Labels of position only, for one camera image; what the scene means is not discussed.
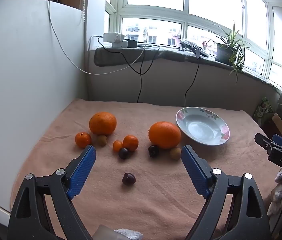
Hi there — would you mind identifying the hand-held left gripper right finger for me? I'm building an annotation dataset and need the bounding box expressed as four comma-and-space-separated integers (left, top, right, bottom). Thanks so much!
181, 145, 271, 240

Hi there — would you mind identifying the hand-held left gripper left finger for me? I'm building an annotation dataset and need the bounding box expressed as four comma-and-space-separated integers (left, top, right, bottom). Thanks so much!
7, 145, 97, 240

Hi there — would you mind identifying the white floral-rim plate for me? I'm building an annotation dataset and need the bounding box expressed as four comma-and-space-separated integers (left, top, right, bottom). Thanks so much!
176, 107, 230, 146

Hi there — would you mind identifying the large orange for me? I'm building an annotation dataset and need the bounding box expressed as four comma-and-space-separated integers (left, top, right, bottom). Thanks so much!
89, 112, 117, 135
148, 121, 181, 150

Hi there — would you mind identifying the cardboard box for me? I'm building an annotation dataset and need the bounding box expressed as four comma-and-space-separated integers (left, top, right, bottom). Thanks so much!
268, 112, 282, 141

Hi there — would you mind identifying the brown kiwi right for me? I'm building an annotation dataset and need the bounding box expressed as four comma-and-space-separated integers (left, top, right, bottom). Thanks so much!
169, 148, 182, 160

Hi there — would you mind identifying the small tangerine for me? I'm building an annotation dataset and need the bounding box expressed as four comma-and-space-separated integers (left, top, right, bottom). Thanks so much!
123, 135, 139, 152
75, 132, 92, 148

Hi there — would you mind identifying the green patterned bag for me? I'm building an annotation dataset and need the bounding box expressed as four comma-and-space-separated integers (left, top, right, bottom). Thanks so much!
253, 97, 273, 123

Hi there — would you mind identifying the pale pink plush cloth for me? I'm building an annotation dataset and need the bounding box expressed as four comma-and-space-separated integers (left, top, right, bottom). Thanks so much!
266, 169, 282, 217

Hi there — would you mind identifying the dark plum front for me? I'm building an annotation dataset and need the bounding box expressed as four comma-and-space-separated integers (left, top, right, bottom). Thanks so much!
122, 172, 136, 186

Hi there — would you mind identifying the pink towel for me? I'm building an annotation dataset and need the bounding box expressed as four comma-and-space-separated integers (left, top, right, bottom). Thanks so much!
10, 98, 282, 240

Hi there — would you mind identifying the white fluffy cloth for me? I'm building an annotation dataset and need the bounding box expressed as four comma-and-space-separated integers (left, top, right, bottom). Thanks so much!
113, 228, 144, 240

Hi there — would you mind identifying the white cabinet panel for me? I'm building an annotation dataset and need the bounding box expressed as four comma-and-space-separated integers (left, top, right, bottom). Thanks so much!
0, 0, 89, 220

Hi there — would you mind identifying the potted spider plant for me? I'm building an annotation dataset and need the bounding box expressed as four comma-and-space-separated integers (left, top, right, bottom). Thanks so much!
211, 21, 253, 83

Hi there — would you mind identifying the tablet device on stand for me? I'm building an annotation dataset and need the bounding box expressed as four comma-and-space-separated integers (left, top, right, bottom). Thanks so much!
179, 39, 209, 58

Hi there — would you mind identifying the black cable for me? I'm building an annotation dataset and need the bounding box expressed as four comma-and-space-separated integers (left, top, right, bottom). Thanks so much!
184, 57, 200, 107
90, 35, 160, 103

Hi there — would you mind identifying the white cable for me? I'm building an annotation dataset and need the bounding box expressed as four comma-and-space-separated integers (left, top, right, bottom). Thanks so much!
48, 0, 146, 75

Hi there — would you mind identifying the white window frame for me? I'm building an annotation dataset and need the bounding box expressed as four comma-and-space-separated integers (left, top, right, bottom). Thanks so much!
105, 0, 282, 85

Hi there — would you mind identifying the white beaded blind cord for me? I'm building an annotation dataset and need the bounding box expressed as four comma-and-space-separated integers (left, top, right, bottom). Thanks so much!
80, 0, 91, 23

